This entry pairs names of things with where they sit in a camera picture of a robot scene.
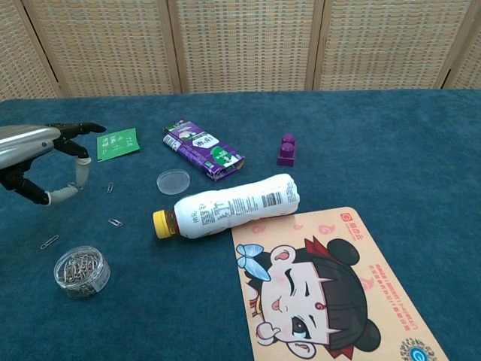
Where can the purple toy brick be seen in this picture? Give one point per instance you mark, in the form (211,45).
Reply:
(287,152)

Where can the green tea sachet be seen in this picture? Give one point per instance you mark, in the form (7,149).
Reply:
(116,144)

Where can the cartoon girl mouse pad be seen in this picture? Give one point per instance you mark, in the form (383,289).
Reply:
(319,293)

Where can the purple milk carton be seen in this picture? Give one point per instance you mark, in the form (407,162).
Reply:
(203,148)

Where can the woven folding screen panel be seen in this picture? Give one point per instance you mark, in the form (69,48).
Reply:
(469,56)
(244,45)
(19,56)
(383,45)
(112,45)

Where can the clear round lid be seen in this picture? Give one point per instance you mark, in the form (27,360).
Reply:
(173,181)

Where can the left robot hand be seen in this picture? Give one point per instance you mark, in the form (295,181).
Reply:
(26,144)

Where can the round container of clips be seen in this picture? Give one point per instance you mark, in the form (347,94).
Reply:
(80,272)

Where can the paper clip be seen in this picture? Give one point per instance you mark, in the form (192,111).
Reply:
(49,241)
(115,222)
(110,187)

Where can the teal felt table cover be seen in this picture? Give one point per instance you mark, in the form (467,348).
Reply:
(376,150)

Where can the white bottle yellow cap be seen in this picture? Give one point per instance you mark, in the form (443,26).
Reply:
(233,205)

